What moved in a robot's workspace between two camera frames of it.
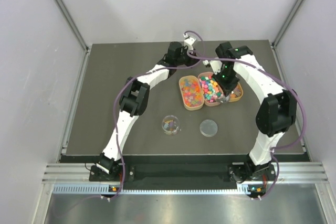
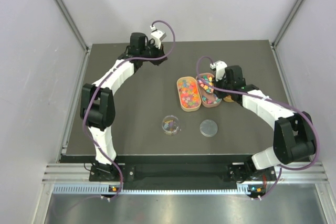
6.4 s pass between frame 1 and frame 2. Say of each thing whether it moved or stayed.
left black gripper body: moved
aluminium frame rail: stayed
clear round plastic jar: stayed
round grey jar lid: stayed
